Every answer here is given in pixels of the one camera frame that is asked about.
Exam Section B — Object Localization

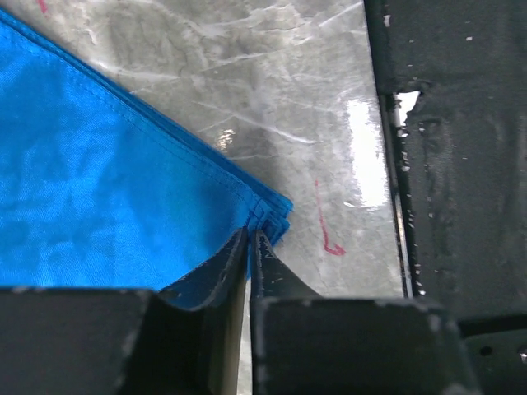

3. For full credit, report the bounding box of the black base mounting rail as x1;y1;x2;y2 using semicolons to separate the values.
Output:
365;1;526;394

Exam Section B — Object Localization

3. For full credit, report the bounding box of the blue cloth napkin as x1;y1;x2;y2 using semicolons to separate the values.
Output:
1;12;292;290

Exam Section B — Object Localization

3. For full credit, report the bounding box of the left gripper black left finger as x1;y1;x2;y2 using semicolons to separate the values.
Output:
1;229;248;394

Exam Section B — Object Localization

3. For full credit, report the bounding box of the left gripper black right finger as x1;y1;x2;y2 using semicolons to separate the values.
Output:
250;232;481;394

